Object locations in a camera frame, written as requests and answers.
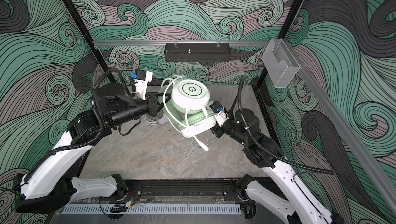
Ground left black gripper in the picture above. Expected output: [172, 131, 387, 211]
[110, 91, 171, 130]

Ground white over-ear headphones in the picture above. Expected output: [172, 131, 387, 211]
[144, 114, 169, 126]

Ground green over-ear headphones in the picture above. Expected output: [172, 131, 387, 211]
[158, 76, 217, 138]

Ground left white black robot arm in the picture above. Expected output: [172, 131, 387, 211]
[14, 82, 159, 214]

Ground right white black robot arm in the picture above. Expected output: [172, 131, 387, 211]
[212, 107, 344, 224]

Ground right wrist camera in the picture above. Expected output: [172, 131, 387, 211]
[209, 101, 229, 127]

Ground right black corrugated cable hose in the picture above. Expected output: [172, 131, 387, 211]
[228, 76, 335, 175]

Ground black corrugated cable hose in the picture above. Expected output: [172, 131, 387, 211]
[228, 76, 335, 175]
[23, 68, 134, 184]

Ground black perforated wall tray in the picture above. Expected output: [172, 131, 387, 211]
[164, 42, 231, 63]

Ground clear plastic wall bin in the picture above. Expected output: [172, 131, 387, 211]
[262, 39, 301, 89]

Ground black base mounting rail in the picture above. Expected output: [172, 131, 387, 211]
[61, 179, 279, 202]

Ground left black corrugated cable hose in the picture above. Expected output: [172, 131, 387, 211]
[23, 68, 134, 184]

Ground white slotted cable duct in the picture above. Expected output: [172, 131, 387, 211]
[62, 204, 241, 215]

